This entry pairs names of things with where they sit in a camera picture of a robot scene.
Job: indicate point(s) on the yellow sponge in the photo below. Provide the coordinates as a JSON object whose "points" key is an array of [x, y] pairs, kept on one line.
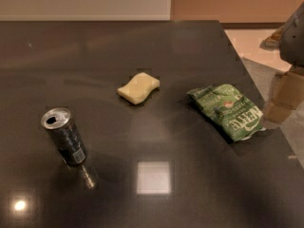
{"points": [[138, 88]]}

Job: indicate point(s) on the dark open soda can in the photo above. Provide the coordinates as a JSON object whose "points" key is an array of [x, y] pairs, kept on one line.
{"points": [[59, 124]]}

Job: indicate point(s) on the green jalapeno chip bag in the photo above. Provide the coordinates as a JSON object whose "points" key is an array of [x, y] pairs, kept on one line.
{"points": [[233, 112]]}

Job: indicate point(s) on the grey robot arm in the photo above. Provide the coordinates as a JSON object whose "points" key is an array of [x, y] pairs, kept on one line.
{"points": [[292, 39]]}

